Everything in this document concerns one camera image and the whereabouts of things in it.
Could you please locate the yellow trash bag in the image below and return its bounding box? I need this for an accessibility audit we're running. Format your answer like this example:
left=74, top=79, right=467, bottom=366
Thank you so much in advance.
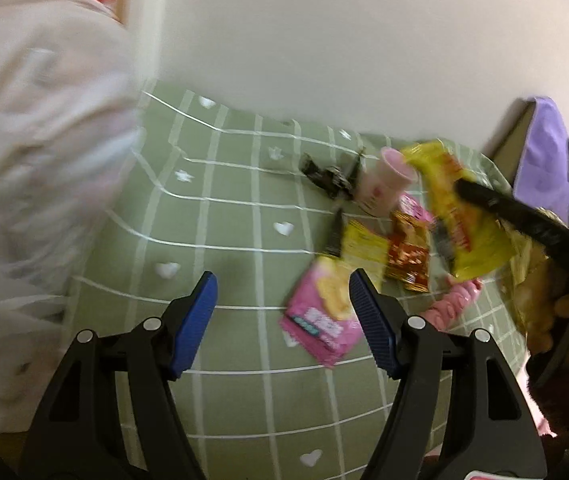
left=499, top=207, right=560, bottom=341

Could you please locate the pink snack packet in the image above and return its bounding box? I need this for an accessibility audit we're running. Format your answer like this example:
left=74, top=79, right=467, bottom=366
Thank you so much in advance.
left=278, top=255, right=365, bottom=368

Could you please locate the green checked tablecloth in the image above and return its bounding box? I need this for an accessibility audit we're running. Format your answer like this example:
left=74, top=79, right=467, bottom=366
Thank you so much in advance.
left=62, top=80, right=530, bottom=480

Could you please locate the white plastic bag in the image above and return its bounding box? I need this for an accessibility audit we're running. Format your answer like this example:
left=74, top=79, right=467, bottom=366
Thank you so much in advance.
left=0, top=0, right=145, bottom=441

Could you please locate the small pink wrapper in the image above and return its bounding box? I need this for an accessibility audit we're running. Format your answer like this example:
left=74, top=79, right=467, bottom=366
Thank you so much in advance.
left=397, top=195, right=438, bottom=226

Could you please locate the small pink cup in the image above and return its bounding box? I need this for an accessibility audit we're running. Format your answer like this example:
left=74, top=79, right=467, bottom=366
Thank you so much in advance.
left=355, top=147, right=419, bottom=218

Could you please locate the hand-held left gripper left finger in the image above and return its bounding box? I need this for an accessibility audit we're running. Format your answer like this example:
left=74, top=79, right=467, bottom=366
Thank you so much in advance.
left=18, top=270, right=219, bottom=480

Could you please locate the red gold wrapper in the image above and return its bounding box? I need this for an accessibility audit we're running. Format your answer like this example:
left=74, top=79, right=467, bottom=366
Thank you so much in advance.
left=387, top=210, right=431, bottom=293

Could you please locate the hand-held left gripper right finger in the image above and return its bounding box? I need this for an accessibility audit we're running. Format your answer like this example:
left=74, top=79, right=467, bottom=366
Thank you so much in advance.
left=349, top=268, right=549, bottom=480

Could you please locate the black torn wrapper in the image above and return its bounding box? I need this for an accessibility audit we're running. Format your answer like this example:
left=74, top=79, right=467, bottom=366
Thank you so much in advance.
left=301, top=147, right=368, bottom=201

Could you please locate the yellow snack packet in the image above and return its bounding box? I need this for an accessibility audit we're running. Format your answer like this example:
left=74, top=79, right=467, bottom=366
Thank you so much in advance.
left=399, top=141, right=513, bottom=281

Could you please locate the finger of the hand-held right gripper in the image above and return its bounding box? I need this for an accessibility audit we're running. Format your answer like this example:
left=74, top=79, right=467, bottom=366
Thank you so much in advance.
left=455, top=178, right=569, bottom=294

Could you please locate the purple cloth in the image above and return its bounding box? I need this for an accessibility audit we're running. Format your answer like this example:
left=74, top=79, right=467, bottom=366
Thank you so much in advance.
left=512, top=96, right=569, bottom=211

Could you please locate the grey chair back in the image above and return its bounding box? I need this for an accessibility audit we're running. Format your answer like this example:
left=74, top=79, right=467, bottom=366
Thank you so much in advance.
left=492, top=100, right=535, bottom=186

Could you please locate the yellow foil packet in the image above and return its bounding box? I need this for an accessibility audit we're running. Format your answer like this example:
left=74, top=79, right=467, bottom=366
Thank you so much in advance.
left=339, top=220, right=390, bottom=291

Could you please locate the pink caterpillar toy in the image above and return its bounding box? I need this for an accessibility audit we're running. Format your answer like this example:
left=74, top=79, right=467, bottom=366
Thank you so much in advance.
left=422, top=277, right=483, bottom=331

